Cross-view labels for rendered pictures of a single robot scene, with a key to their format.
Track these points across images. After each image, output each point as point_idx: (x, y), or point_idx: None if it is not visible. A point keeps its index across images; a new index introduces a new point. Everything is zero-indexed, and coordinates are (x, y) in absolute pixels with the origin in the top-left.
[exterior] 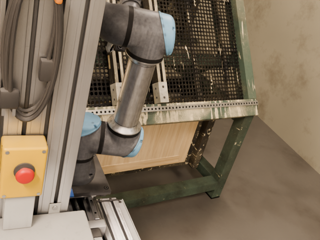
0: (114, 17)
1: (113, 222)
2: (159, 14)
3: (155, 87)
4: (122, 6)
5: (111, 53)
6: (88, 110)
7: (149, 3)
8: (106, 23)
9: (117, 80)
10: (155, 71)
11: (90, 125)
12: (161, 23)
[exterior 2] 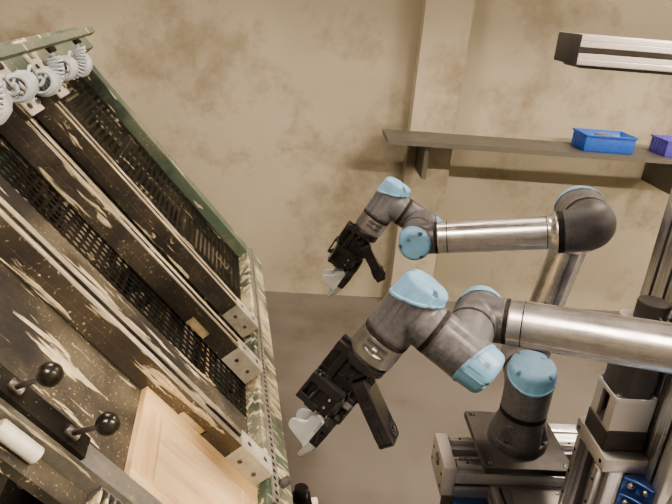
0: (613, 218)
1: (564, 438)
2: (594, 190)
3: (232, 316)
4: (602, 203)
5: (200, 312)
6: (265, 411)
7: (144, 202)
8: (611, 229)
9: (236, 342)
10: (222, 293)
11: (551, 361)
12: (603, 197)
